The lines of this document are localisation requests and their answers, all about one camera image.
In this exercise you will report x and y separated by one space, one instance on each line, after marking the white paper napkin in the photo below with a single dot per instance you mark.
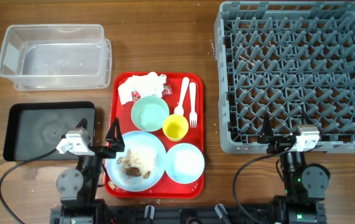
146 85

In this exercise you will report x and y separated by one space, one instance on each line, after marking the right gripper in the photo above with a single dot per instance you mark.
283 139

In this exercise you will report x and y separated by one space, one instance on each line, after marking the grey dishwasher rack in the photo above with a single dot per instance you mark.
290 60

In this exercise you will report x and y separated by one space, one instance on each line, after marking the food scrap on tray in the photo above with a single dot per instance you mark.
112 185

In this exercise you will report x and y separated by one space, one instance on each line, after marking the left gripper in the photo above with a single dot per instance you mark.
116 142

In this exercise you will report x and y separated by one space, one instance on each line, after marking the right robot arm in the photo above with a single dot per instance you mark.
305 184

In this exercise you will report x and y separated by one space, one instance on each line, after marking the small light blue bowl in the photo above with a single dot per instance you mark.
185 163

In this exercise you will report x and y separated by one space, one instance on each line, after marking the white plastic fork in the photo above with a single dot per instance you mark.
193 114

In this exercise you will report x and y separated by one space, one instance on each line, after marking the red candy wrapper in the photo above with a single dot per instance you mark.
167 90

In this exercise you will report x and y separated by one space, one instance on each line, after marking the mint green bowl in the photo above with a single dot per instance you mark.
148 113

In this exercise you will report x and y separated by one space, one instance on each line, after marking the yellow plastic cup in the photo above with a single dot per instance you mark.
175 127

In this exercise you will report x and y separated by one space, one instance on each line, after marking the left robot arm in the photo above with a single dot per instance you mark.
78 186

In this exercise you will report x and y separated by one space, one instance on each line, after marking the white plastic spoon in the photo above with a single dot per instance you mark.
184 85

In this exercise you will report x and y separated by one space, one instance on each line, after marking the clear plastic waste bin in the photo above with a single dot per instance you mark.
56 57

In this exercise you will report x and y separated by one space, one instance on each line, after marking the red plastic serving tray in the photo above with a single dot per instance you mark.
166 187

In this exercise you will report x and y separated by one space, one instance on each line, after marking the black rectangular tray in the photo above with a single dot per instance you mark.
34 129

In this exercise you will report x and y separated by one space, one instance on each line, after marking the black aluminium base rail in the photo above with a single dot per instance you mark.
216 214

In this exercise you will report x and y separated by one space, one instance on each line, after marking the large light blue plate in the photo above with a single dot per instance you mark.
143 146

